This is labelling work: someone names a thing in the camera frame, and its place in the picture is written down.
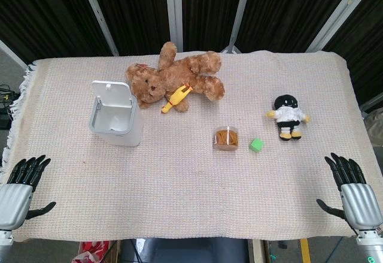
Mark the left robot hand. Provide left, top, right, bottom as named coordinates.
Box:
left=0, top=155, right=57, bottom=231

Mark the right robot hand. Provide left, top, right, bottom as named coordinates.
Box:
left=316, top=152, right=383, bottom=236

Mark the white lidded trash bin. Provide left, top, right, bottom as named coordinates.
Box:
left=89, top=80, right=142, bottom=147

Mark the dark robot base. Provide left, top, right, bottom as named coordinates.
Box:
left=121, top=236, right=249, bottom=263

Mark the red and white plastic bag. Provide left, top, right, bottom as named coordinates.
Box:
left=71, top=240, right=111, bottom=263

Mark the black and white plush doll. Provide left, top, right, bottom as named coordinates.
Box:
left=266, top=94, right=311, bottom=141

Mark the green cube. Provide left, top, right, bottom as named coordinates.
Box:
left=248, top=137, right=265, bottom=153

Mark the clear jar of rubber bands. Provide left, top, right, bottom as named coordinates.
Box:
left=212, top=126, right=241, bottom=151

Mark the beige woven tablecloth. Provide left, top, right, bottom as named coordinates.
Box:
left=0, top=50, right=383, bottom=243

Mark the yellow rubber chicken toy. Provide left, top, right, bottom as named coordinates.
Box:
left=161, top=83, right=192, bottom=114

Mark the brown teddy bear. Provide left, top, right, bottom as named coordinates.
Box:
left=124, top=41, right=226, bottom=113

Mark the black cables and power strip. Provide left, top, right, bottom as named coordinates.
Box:
left=0, top=83, right=19, bottom=131

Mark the grey metal frame post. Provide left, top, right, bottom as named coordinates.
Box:
left=78, top=0, right=120, bottom=56
left=164, top=0, right=184, bottom=53
left=306, top=0, right=376, bottom=53
left=221, top=0, right=255, bottom=55

